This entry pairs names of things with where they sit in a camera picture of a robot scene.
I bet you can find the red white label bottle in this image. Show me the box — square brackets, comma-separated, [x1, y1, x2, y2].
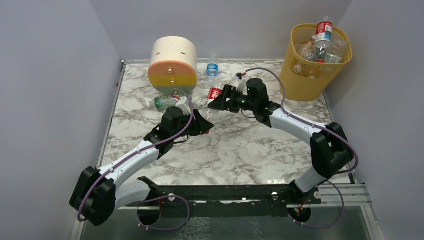
[203, 80, 225, 123]

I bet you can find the blue label water bottle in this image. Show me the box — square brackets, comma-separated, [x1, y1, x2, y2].
[205, 52, 219, 83]

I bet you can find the green tinted plastic bottle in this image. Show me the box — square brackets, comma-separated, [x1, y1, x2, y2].
[144, 95, 178, 110]

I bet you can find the clear bottle red cap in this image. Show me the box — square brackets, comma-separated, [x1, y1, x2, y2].
[294, 43, 319, 62]

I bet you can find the red label clear bottle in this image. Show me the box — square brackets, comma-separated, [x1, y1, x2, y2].
[314, 16, 333, 63]

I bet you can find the clear bottle blue white label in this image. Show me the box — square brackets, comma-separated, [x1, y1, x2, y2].
[324, 35, 350, 64]

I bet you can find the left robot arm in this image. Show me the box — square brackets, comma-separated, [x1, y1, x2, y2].
[69, 106, 214, 226]

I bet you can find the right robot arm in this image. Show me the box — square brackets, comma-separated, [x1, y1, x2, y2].
[206, 78, 354, 196]

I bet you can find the yellow mesh plastic bin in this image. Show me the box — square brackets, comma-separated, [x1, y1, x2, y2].
[280, 23, 353, 102]

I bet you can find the cream and orange cylinder box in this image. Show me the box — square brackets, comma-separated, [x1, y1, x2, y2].
[147, 36, 198, 95]

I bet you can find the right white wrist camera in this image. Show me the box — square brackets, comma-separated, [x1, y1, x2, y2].
[234, 71, 248, 92]

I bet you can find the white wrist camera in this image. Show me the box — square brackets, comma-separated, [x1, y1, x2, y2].
[173, 95, 192, 116]
[234, 71, 248, 92]

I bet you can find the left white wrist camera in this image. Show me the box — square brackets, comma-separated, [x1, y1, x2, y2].
[173, 95, 192, 116]

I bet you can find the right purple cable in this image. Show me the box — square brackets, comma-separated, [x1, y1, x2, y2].
[243, 67, 360, 230]

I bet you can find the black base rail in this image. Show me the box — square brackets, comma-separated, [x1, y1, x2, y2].
[91, 183, 332, 220]

